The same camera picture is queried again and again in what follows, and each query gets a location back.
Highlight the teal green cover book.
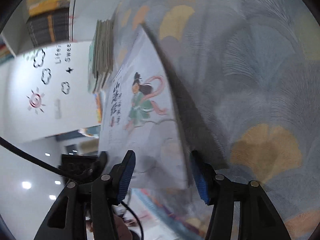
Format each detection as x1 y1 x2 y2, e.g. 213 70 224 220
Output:
88 20 113 94

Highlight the white bookshelf unit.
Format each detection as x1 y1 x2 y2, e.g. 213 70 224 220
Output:
0 0 126 66

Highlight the orange comic cover book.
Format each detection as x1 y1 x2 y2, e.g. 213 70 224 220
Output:
94 91 105 124

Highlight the row of black spine books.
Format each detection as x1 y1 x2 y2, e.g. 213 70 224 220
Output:
27 8 69 47

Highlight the white fairy cover book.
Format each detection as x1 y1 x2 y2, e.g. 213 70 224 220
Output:
99 27 190 190

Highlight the person's left hand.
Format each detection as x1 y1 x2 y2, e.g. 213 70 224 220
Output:
86 215 132 240

